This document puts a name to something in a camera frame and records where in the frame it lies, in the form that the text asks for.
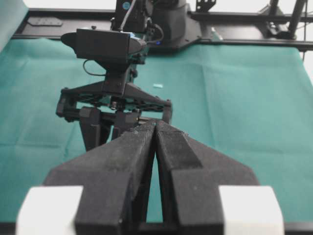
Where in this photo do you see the small pale tape piece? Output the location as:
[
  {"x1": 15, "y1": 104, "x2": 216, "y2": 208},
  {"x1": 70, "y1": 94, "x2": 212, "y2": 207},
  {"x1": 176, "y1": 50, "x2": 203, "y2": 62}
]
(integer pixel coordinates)
[{"x1": 153, "y1": 84, "x2": 163, "y2": 89}]

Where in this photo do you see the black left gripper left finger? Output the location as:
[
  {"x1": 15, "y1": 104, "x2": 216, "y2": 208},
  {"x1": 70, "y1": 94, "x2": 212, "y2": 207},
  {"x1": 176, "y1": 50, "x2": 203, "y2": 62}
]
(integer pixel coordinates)
[{"x1": 44, "y1": 121, "x2": 156, "y2": 235}]

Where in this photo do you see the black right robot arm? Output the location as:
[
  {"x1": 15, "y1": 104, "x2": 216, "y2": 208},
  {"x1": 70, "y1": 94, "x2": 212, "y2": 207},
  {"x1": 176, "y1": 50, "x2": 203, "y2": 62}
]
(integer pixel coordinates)
[{"x1": 56, "y1": 0, "x2": 202, "y2": 151}]

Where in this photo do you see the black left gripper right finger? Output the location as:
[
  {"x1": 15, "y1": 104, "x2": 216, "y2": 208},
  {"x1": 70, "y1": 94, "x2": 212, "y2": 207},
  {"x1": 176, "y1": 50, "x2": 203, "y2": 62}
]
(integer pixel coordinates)
[{"x1": 155, "y1": 121, "x2": 259, "y2": 235}]

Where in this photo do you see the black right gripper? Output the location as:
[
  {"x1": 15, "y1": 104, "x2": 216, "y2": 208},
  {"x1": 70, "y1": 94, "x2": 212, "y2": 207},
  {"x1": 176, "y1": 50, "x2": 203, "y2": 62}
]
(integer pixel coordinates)
[{"x1": 56, "y1": 66, "x2": 173, "y2": 151}]

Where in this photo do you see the green table cloth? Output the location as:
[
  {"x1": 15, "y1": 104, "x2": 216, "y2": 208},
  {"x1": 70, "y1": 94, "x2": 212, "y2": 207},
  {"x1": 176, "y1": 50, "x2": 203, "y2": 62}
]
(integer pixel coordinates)
[{"x1": 0, "y1": 39, "x2": 313, "y2": 222}]

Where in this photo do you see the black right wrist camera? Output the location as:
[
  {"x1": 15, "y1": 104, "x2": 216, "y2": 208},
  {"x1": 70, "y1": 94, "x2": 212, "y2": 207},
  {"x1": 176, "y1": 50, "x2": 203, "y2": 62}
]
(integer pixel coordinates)
[{"x1": 61, "y1": 28, "x2": 149, "y2": 66}]

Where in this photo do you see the black metal table frame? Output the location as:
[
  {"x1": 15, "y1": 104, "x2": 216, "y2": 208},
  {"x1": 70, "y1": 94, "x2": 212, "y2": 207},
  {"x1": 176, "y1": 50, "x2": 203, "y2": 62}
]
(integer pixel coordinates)
[{"x1": 12, "y1": 1, "x2": 313, "y2": 53}]

